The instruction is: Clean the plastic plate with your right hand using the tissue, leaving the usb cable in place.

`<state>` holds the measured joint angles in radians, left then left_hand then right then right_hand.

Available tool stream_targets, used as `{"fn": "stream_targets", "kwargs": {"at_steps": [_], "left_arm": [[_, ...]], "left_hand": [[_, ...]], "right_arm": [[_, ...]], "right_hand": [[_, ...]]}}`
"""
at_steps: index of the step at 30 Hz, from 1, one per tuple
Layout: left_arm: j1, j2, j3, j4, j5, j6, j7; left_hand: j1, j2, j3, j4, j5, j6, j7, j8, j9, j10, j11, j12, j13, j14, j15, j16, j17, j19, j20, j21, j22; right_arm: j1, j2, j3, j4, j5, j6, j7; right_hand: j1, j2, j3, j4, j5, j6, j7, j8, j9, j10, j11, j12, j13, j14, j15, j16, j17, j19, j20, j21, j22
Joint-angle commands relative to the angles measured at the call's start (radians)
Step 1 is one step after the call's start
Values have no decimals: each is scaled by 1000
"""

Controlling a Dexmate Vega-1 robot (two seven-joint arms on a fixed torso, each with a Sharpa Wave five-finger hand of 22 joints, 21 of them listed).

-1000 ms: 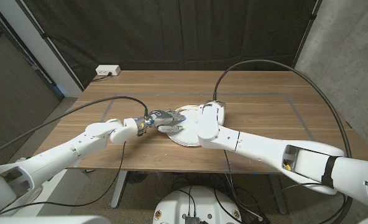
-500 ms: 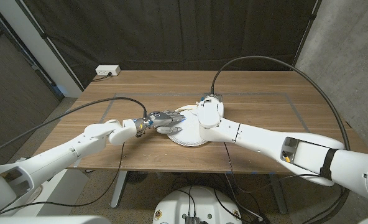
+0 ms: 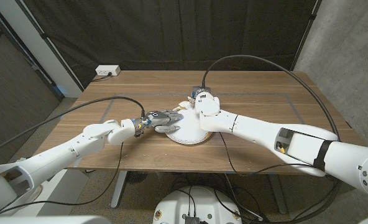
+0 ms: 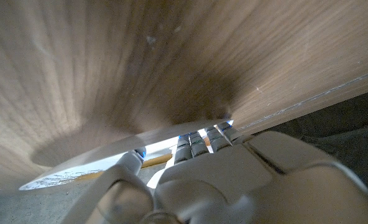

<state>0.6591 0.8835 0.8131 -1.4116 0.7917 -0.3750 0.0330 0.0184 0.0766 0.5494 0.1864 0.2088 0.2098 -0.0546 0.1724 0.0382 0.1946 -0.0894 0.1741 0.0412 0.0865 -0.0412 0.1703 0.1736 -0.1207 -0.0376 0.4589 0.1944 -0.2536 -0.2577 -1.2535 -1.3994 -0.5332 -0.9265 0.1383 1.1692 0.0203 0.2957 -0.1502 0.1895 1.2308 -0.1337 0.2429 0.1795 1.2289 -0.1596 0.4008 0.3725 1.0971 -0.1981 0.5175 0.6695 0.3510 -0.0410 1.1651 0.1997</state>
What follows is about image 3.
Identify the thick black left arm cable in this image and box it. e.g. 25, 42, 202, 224
0, 95, 146, 156

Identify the black curtain backdrop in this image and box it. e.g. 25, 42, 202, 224
22, 0, 323, 90

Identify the grey table leg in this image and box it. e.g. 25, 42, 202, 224
269, 174, 288, 215
110, 170, 129, 208

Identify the white plate with gold rim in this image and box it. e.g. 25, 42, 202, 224
165, 105, 213, 146

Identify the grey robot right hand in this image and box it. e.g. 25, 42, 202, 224
190, 85, 212, 100

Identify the black power box cable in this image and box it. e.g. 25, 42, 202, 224
91, 72, 113, 82

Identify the grey tape outline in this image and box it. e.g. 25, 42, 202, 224
73, 91, 306, 169

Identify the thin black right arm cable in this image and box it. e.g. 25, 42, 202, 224
218, 133, 317, 175

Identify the small grey finned module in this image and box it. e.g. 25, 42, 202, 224
184, 214, 201, 224

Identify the white wall pillar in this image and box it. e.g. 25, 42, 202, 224
0, 0, 84, 98

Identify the white robot torso base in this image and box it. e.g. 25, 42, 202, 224
152, 185, 243, 224

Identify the white floor cable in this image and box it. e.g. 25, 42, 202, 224
224, 172, 264, 221

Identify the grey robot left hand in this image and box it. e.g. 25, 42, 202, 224
133, 109, 185, 138

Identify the white power outlet box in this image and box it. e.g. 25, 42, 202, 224
94, 64, 121, 77

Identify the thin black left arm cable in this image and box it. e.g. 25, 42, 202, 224
0, 141, 125, 217

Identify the black backdrop stand pole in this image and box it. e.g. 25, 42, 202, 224
15, 0, 85, 91
291, 0, 323, 72

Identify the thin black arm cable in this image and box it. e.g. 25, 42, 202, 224
218, 133, 317, 175
0, 141, 125, 217

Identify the black torso cable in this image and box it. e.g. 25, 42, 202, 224
171, 185, 198, 217

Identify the black round floor object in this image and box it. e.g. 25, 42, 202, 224
126, 170, 148, 184

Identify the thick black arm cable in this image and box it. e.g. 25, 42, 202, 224
201, 54, 343, 224
0, 95, 146, 156

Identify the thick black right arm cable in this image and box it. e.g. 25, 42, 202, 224
201, 54, 343, 224

